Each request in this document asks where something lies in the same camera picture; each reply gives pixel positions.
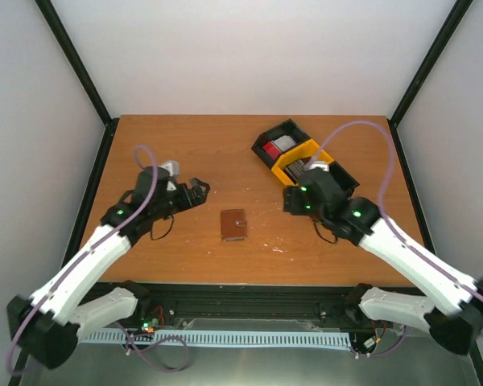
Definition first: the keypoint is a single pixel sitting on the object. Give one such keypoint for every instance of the left black frame post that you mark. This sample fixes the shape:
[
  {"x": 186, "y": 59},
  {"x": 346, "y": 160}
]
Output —
[{"x": 54, "y": 22}]

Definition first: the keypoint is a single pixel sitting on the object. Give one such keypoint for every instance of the light blue cable duct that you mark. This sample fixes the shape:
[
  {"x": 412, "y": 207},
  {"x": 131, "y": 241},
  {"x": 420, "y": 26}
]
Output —
[{"x": 248, "y": 339}]

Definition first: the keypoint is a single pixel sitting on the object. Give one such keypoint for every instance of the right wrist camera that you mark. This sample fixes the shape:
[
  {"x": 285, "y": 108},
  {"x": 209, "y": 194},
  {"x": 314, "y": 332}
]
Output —
[{"x": 319, "y": 164}]

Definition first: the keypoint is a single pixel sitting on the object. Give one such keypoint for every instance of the white card stack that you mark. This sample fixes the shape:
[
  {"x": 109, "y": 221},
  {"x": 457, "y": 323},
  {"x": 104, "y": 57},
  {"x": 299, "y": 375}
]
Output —
[{"x": 285, "y": 143}]

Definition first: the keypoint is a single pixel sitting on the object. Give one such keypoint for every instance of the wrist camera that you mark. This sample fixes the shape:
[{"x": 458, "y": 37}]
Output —
[
  {"x": 168, "y": 173},
  {"x": 319, "y": 164}
]

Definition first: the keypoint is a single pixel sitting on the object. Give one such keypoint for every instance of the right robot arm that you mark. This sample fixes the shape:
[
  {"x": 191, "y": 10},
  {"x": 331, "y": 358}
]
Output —
[{"x": 450, "y": 307}]

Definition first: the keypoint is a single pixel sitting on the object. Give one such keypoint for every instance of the right base connector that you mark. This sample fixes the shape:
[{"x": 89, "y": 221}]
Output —
[{"x": 370, "y": 344}]

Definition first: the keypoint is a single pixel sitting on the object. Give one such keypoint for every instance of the dark grey card stack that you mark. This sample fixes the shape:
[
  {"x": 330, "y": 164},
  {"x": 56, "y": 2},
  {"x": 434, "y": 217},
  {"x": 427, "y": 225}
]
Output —
[{"x": 295, "y": 169}]

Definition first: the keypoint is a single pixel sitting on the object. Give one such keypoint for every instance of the black bin right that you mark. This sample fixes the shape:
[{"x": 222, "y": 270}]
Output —
[{"x": 341, "y": 181}]

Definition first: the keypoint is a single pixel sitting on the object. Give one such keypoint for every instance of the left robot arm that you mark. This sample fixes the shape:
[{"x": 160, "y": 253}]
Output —
[{"x": 50, "y": 323}]

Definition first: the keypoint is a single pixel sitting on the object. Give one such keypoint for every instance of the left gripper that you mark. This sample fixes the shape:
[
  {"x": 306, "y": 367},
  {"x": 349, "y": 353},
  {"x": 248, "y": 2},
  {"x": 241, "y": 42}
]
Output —
[{"x": 199, "y": 198}]

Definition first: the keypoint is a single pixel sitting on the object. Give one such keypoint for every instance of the black bin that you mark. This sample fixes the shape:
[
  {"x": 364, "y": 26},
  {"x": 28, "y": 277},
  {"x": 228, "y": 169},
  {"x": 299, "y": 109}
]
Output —
[
  {"x": 341, "y": 181},
  {"x": 288, "y": 127}
]

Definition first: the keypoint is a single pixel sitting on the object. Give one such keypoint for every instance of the brown leather card holder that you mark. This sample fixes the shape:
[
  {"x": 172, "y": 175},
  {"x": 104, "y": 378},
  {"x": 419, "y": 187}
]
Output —
[{"x": 233, "y": 225}]

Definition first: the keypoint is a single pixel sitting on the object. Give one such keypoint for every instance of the yellow bin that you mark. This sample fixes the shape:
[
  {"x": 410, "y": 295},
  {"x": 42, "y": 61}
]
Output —
[{"x": 305, "y": 149}]

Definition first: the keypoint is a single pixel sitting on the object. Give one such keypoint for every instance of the black bin left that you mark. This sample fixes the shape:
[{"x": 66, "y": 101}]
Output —
[{"x": 288, "y": 127}]

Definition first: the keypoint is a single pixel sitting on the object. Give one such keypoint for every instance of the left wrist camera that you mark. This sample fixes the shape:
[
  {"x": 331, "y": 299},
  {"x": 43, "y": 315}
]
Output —
[{"x": 168, "y": 173}]

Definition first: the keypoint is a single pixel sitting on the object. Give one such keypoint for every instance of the right black frame post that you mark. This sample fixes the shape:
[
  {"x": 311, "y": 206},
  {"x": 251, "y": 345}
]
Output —
[{"x": 439, "y": 43}]

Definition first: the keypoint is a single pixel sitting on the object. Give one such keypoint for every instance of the black frame post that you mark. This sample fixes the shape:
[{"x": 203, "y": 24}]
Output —
[
  {"x": 54, "y": 22},
  {"x": 439, "y": 43}
]

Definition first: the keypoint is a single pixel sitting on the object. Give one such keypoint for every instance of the red card stack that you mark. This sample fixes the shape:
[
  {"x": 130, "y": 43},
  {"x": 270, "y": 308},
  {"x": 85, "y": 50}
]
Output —
[{"x": 272, "y": 150}]

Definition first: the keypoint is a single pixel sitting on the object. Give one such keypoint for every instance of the small circuit board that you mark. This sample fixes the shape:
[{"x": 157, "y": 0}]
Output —
[{"x": 153, "y": 321}]

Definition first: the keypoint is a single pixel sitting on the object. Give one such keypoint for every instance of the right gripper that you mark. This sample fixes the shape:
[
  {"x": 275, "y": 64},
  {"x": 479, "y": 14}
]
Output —
[{"x": 291, "y": 200}]

